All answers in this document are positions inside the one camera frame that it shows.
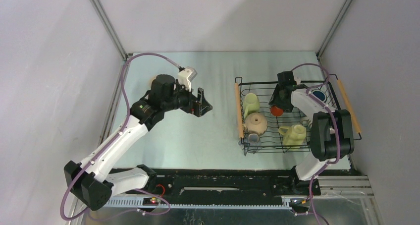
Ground right wooden rack handle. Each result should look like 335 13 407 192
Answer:
337 79 362 134

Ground black wire dish rack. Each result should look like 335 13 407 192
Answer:
235 77 356 157

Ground left wooden rack handle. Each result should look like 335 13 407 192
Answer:
234 83 244 139

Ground wooden rack handle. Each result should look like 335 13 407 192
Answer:
234 83 244 139
337 79 362 134

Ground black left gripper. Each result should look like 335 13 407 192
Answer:
162 79 212 117

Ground small grey blue cup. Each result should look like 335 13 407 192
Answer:
247 133 261 146

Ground light green mug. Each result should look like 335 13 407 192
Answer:
243 93 260 118

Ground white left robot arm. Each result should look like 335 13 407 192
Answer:
64 74 212 211

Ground aluminium slotted rail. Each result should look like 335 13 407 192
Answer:
103 195 291 210

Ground dark blue mug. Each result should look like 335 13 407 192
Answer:
311 89 327 103

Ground floral patterned cream mug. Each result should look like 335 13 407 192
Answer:
149 78 155 88

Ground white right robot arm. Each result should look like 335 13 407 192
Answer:
269 71 354 194

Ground small red orange cup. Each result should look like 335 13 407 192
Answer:
270 106 284 117

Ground beige round speckled mug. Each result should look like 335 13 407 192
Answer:
243 112 268 135

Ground yellow green faceted mug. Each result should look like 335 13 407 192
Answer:
278 124 307 151

